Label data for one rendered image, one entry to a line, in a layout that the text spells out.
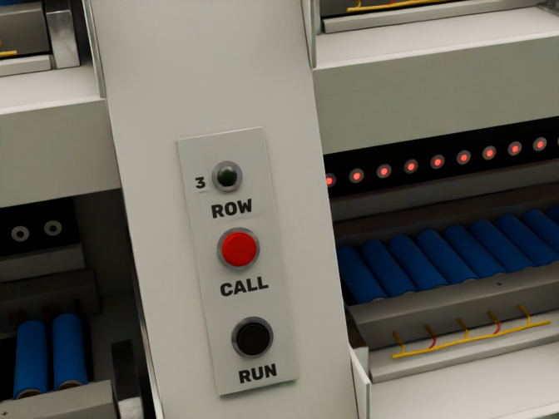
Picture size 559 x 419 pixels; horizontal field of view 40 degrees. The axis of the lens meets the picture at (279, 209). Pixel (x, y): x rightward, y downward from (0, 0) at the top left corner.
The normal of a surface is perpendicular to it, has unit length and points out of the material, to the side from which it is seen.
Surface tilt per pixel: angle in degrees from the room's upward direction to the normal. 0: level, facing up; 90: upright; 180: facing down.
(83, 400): 21
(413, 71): 111
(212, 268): 90
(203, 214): 90
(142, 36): 90
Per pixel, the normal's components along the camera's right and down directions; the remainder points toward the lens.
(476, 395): -0.05, -0.87
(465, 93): 0.25, 0.46
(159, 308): 0.22, 0.11
